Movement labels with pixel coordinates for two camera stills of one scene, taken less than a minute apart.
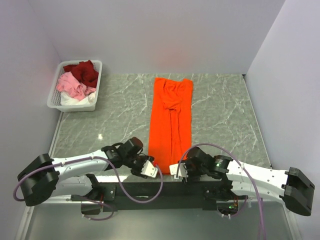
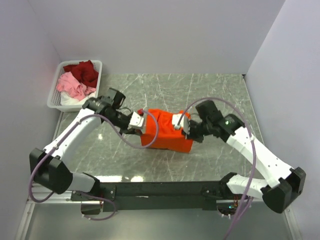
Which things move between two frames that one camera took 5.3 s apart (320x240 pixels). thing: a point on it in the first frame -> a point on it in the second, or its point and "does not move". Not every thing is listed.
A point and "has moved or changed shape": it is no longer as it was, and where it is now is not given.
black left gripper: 144,158 -> 130,131
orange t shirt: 170,123 has moved or changed shape
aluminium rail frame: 268,218 does not move
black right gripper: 190,178 -> 191,135
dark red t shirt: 85,71 does not move
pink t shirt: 67,83 does not move
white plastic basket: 54,99 does not move
